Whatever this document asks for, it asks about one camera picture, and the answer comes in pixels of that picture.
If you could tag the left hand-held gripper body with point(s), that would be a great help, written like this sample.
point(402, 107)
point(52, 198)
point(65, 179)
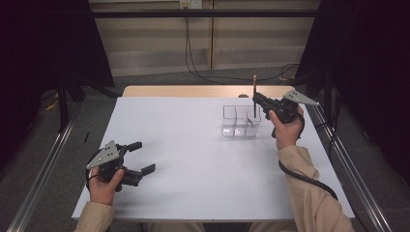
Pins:
point(106, 154)

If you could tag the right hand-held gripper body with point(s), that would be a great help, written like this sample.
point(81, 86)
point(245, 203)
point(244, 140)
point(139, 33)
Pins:
point(286, 109)

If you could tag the dark pen with gold end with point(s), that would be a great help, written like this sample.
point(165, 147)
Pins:
point(254, 85)

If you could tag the clear acrylic divided organizer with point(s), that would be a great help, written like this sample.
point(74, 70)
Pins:
point(240, 124)

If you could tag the person's right hand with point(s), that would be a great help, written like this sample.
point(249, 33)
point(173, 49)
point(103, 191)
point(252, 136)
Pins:
point(286, 135)

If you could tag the person's left hand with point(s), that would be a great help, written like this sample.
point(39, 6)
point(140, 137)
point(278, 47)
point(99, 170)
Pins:
point(103, 191)

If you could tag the small black floor object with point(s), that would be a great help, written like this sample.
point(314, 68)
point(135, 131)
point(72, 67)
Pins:
point(86, 137)

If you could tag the black metal stand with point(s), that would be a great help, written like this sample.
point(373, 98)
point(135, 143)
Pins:
point(63, 106)
point(328, 100)

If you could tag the black curtain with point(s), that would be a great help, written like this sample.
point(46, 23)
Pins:
point(38, 58)
point(370, 64)

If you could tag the beige panelled counter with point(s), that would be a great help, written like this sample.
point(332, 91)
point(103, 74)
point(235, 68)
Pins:
point(154, 42)

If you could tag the aluminium floor rail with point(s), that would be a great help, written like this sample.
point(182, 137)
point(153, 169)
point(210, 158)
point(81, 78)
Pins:
point(42, 174)
point(354, 174)

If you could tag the white wall socket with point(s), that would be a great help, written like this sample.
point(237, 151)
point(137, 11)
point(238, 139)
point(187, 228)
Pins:
point(190, 4)

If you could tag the black horizontal frame bar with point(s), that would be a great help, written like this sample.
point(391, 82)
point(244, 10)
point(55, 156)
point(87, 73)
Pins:
point(161, 13)

